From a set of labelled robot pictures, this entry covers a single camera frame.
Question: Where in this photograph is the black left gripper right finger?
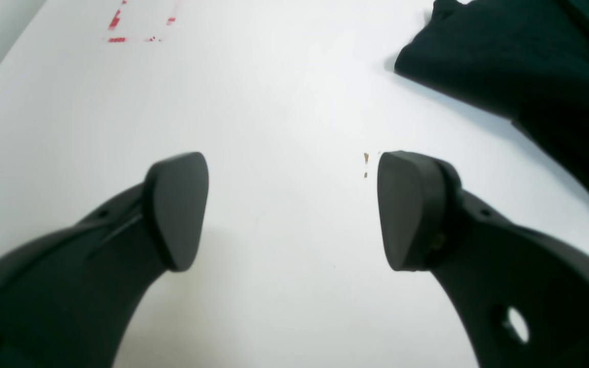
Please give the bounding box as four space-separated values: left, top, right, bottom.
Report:
378 151 589 367

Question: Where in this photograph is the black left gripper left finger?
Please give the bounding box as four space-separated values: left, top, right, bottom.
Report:
0 152 209 367

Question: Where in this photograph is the black T-shirt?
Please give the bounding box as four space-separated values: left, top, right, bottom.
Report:
394 1 589 192

